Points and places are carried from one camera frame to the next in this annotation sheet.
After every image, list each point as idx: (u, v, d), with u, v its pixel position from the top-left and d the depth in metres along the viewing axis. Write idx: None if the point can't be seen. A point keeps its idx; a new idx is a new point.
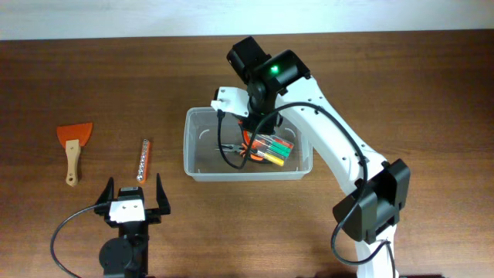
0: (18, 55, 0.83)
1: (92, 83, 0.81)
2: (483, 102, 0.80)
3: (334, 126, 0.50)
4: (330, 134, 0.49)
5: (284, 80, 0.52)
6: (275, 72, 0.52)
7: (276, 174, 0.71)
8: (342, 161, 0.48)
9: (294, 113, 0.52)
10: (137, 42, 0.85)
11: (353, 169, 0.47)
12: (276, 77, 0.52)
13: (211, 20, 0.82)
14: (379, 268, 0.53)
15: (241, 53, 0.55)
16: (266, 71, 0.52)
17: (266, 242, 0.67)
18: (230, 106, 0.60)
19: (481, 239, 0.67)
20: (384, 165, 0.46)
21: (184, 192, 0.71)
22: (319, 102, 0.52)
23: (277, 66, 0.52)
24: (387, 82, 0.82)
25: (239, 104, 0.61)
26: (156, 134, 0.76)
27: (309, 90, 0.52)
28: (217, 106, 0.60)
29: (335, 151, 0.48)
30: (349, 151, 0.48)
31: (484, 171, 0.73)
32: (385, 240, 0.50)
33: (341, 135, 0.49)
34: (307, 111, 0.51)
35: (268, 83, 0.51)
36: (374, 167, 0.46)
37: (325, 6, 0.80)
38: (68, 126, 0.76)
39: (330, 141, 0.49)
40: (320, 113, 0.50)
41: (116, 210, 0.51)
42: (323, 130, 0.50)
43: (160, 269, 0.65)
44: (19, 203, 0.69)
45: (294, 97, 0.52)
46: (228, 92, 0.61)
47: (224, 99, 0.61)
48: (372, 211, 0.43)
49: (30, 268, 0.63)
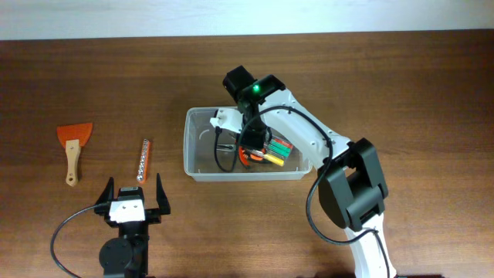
0: (22, 59, 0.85)
1: (93, 85, 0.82)
2: (485, 100, 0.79)
3: (305, 121, 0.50)
4: (301, 128, 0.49)
5: (266, 96, 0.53)
6: (258, 90, 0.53)
7: (276, 174, 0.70)
8: (312, 147, 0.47)
9: (271, 117, 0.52)
10: (137, 44, 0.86)
11: (324, 152, 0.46)
12: (258, 94, 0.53)
13: (211, 21, 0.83)
14: (368, 255, 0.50)
15: (228, 76, 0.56)
16: (249, 90, 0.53)
17: (267, 242, 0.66)
18: (226, 123, 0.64)
19: (482, 238, 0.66)
20: (349, 144, 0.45)
21: (184, 191, 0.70)
22: (292, 104, 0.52)
23: (258, 84, 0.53)
24: (387, 81, 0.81)
25: (235, 122, 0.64)
26: (156, 134, 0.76)
27: (282, 96, 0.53)
28: (214, 122, 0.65)
29: (307, 143, 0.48)
30: (319, 137, 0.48)
31: (488, 171, 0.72)
32: (373, 229, 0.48)
33: (309, 126, 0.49)
34: (282, 113, 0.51)
35: (250, 100, 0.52)
36: (340, 147, 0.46)
37: (325, 6, 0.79)
38: (69, 127, 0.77)
39: (302, 135, 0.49)
40: (293, 113, 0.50)
41: (117, 209, 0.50)
42: (294, 125, 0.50)
43: (160, 269, 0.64)
44: (21, 203, 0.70)
45: (270, 103, 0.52)
46: (226, 111, 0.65)
47: (221, 116, 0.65)
48: (344, 186, 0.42)
49: (32, 266, 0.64)
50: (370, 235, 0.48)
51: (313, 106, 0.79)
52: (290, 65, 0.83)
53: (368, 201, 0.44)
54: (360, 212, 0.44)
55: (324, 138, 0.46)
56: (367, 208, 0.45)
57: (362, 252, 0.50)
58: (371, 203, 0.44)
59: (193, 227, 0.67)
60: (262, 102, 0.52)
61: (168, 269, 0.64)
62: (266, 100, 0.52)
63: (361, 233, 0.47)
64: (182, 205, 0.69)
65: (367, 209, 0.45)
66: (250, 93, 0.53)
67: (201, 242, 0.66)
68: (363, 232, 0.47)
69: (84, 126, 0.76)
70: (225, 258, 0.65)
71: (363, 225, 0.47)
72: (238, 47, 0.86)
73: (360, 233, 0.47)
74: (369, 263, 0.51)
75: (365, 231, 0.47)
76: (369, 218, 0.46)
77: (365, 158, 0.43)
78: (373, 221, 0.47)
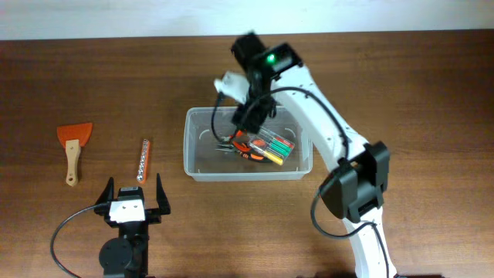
0: (21, 58, 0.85)
1: (93, 84, 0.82)
2: (485, 100, 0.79)
3: (323, 110, 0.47)
4: (318, 118, 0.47)
5: (281, 70, 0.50)
6: (272, 62, 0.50)
7: (276, 174, 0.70)
8: (326, 140, 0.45)
9: (286, 98, 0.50)
10: (137, 43, 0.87)
11: (340, 149, 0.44)
12: (272, 66, 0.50)
13: (211, 20, 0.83)
14: (367, 248, 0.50)
15: (241, 44, 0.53)
16: (263, 60, 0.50)
17: (267, 242, 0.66)
18: (229, 89, 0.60)
19: (481, 238, 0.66)
20: (366, 147, 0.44)
21: (184, 191, 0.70)
22: (310, 87, 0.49)
23: (275, 56, 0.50)
24: (387, 81, 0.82)
25: (240, 89, 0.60)
26: (156, 135, 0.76)
27: (299, 76, 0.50)
28: (219, 85, 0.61)
29: (321, 133, 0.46)
30: (335, 131, 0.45)
31: (487, 171, 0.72)
32: (371, 222, 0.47)
33: (326, 117, 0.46)
34: (298, 96, 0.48)
35: (263, 70, 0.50)
36: (356, 147, 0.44)
37: (325, 7, 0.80)
38: (69, 126, 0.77)
39: (316, 123, 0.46)
40: (311, 98, 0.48)
41: (117, 210, 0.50)
42: (311, 113, 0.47)
43: (160, 269, 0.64)
44: (21, 203, 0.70)
45: (285, 79, 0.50)
46: (233, 77, 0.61)
47: (228, 81, 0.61)
48: (353, 188, 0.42)
49: (32, 267, 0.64)
50: (369, 228, 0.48)
51: None
52: None
53: (370, 198, 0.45)
54: (360, 208, 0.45)
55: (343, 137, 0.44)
56: (366, 204, 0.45)
57: (360, 245, 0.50)
58: (371, 200, 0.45)
59: (192, 227, 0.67)
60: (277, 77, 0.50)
61: (168, 269, 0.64)
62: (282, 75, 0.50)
63: (360, 225, 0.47)
64: (182, 205, 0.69)
65: (365, 205, 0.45)
66: (263, 64, 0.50)
67: (201, 242, 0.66)
68: (360, 225, 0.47)
69: (84, 126, 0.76)
70: (225, 258, 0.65)
71: (363, 218, 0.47)
72: None
73: (358, 225, 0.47)
74: (367, 256, 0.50)
75: (363, 224, 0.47)
76: (368, 211, 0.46)
77: (378, 163, 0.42)
78: (371, 214, 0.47)
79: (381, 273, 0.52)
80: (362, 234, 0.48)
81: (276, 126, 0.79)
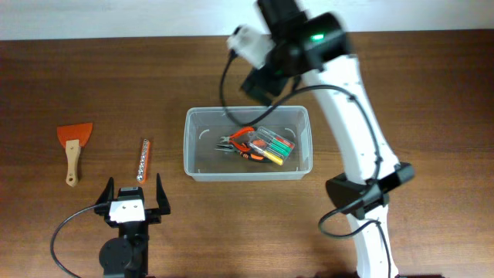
0: (21, 58, 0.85)
1: (93, 84, 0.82)
2: (485, 101, 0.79)
3: (363, 120, 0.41)
4: (356, 128, 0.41)
5: (320, 59, 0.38)
6: (318, 41, 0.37)
7: (276, 174, 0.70)
8: (359, 156, 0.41)
9: (322, 94, 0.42)
10: (137, 44, 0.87)
11: (367, 167, 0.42)
12: (317, 45, 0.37)
13: (211, 20, 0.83)
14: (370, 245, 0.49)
15: (273, 9, 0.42)
16: (307, 35, 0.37)
17: (267, 242, 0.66)
18: (244, 47, 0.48)
19: (481, 238, 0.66)
20: (397, 169, 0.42)
21: (184, 191, 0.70)
22: (356, 89, 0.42)
23: (324, 37, 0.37)
24: (387, 81, 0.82)
25: (257, 49, 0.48)
26: (156, 135, 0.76)
27: (345, 71, 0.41)
28: (233, 42, 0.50)
29: (354, 146, 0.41)
30: (370, 147, 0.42)
31: (487, 171, 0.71)
32: (376, 220, 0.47)
33: (367, 128, 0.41)
34: (339, 96, 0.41)
35: (305, 49, 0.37)
36: (386, 167, 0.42)
37: (325, 6, 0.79)
38: (69, 127, 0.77)
39: (353, 131, 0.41)
40: (356, 103, 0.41)
41: (117, 210, 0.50)
42: (349, 121, 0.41)
43: (160, 269, 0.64)
44: (21, 203, 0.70)
45: (330, 69, 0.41)
46: (250, 32, 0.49)
47: (243, 37, 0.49)
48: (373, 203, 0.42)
49: (32, 267, 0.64)
50: (373, 225, 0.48)
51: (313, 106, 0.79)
52: None
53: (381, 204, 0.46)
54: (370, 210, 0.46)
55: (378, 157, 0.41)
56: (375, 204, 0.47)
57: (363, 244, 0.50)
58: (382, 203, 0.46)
59: (192, 227, 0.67)
60: (312, 65, 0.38)
61: (168, 269, 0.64)
62: (319, 66, 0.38)
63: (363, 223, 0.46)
64: (182, 205, 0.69)
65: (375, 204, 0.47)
66: (307, 41, 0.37)
67: (201, 242, 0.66)
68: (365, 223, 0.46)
69: (84, 126, 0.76)
70: (225, 258, 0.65)
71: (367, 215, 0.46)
72: None
73: (363, 222, 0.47)
74: (370, 255, 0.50)
75: (368, 222, 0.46)
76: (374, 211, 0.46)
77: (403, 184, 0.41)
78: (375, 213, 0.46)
79: (384, 272, 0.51)
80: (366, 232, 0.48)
81: (276, 127, 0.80)
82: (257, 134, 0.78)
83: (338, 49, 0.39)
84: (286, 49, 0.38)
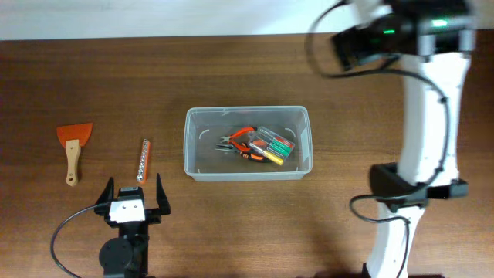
0: (21, 58, 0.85)
1: (93, 84, 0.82)
2: (485, 101, 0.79)
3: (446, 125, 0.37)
4: (434, 130, 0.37)
5: (434, 45, 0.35)
6: (438, 28, 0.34)
7: (276, 174, 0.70)
8: (422, 159, 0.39)
9: (412, 81, 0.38)
10: (137, 43, 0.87)
11: (427, 171, 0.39)
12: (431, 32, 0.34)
13: (210, 20, 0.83)
14: (392, 241, 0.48)
15: None
16: (432, 16, 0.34)
17: (267, 242, 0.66)
18: None
19: (482, 238, 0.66)
20: (454, 183, 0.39)
21: (184, 191, 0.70)
22: (456, 89, 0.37)
23: (447, 25, 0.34)
24: (388, 81, 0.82)
25: None
26: (156, 135, 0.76)
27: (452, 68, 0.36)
28: None
29: (424, 147, 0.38)
30: (438, 152, 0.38)
31: (487, 171, 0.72)
32: (405, 218, 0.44)
33: (444, 132, 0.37)
34: (430, 93, 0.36)
35: (417, 28, 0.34)
36: (444, 177, 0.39)
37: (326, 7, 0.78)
38: (69, 126, 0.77)
39: (429, 131, 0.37)
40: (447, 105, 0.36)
41: (117, 210, 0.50)
42: (431, 121, 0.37)
43: (160, 269, 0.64)
44: (21, 203, 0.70)
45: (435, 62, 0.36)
46: None
47: None
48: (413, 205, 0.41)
49: (32, 267, 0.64)
50: (401, 222, 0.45)
51: (313, 106, 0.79)
52: (290, 65, 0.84)
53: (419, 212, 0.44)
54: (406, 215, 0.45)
55: (441, 166, 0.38)
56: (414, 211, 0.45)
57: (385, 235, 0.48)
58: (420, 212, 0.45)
59: (193, 227, 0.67)
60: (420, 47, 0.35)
61: (168, 269, 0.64)
62: (426, 55, 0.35)
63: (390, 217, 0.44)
64: (182, 205, 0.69)
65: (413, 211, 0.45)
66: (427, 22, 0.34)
67: (201, 242, 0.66)
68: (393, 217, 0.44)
69: (84, 126, 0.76)
70: (225, 258, 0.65)
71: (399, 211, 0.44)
72: (238, 48, 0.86)
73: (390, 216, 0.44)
74: (388, 249, 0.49)
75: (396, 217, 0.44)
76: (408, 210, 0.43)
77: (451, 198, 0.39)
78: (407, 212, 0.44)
79: (395, 269, 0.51)
80: (392, 225, 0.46)
81: (276, 126, 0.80)
82: (257, 134, 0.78)
83: (455, 43, 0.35)
84: (394, 17, 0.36)
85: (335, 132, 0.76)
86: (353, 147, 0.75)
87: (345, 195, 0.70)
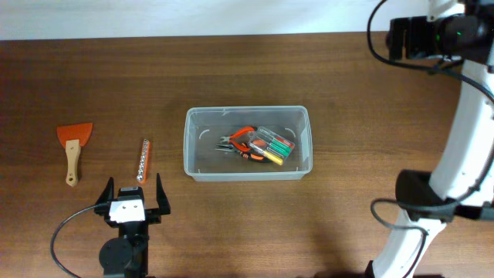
0: (21, 58, 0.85)
1: (93, 84, 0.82)
2: None
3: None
4: (482, 147, 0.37)
5: None
6: None
7: (276, 174, 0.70)
8: (460, 174, 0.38)
9: (472, 94, 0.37)
10: (137, 43, 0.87)
11: (461, 188, 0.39)
12: None
13: (210, 21, 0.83)
14: (405, 249, 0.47)
15: None
16: None
17: (267, 242, 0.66)
18: None
19: (482, 238, 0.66)
20: (485, 205, 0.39)
21: (184, 191, 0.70)
22: None
23: None
24: (388, 81, 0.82)
25: None
26: (156, 135, 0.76)
27: None
28: None
29: (466, 161, 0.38)
30: (478, 171, 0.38)
31: None
32: (424, 231, 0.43)
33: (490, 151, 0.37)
34: (487, 109, 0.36)
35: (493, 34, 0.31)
36: (475, 198, 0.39)
37: (325, 7, 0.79)
38: (69, 126, 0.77)
39: (475, 146, 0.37)
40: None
41: (117, 209, 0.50)
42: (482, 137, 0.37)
43: (160, 269, 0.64)
44: (21, 203, 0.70)
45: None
46: None
47: None
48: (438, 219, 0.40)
49: (32, 267, 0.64)
50: (417, 233, 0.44)
51: (313, 106, 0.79)
52: (290, 65, 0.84)
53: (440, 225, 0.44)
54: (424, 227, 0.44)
55: (478, 185, 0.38)
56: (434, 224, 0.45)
57: (399, 242, 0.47)
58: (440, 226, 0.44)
59: (193, 227, 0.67)
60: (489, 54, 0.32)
61: (168, 269, 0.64)
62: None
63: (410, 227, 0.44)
64: (182, 205, 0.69)
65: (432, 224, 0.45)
66: None
67: (201, 242, 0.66)
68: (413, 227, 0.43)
69: (84, 126, 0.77)
70: (225, 258, 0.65)
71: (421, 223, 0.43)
72: (238, 48, 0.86)
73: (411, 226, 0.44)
74: (397, 255, 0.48)
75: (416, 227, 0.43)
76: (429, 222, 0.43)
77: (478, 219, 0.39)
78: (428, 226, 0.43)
79: (400, 274, 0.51)
80: (408, 235, 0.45)
81: (276, 126, 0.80)
82: (257, 134, 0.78)
83: None
84: (471, 18, 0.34)
85: (335, 132, 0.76)
86: (353, 148, 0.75)
87: (344, 194, 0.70)
